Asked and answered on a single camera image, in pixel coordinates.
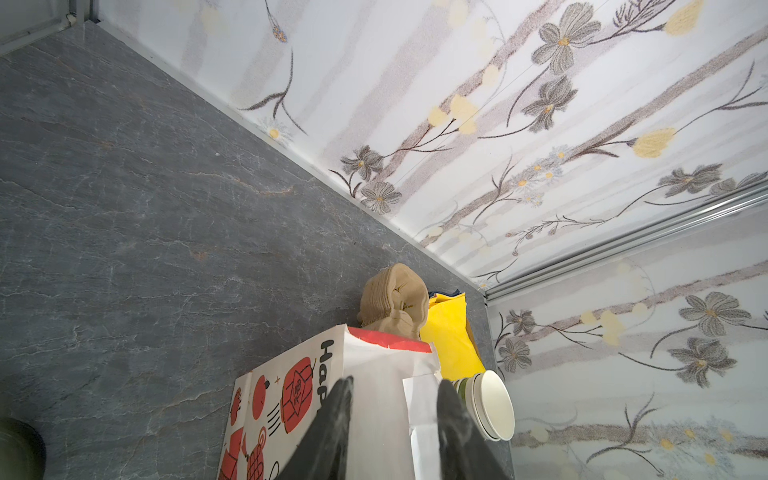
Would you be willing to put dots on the aluminium corner frame post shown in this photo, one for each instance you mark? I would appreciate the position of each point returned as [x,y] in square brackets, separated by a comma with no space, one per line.
[710,211]

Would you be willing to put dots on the dark blue napkin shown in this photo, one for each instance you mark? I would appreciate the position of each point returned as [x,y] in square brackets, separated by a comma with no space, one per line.
[445,294]

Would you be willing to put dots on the stack of black lids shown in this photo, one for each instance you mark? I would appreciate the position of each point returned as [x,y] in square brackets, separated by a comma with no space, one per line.
[23,451]

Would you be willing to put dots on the stack of paper cups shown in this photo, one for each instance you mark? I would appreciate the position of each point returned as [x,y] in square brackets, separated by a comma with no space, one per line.
[489,405]

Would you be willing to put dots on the red white paper gift bag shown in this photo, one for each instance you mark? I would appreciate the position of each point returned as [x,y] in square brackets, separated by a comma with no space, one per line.
[393,427]

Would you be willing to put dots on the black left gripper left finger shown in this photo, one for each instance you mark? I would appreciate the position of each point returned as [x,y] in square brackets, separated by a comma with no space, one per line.
[323,450]

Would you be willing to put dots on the yellow napkin stack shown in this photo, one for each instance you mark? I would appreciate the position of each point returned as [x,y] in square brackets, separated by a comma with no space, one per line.
[448,329]

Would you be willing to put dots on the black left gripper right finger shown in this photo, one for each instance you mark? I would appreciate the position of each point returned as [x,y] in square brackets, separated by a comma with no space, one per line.
[463,452]

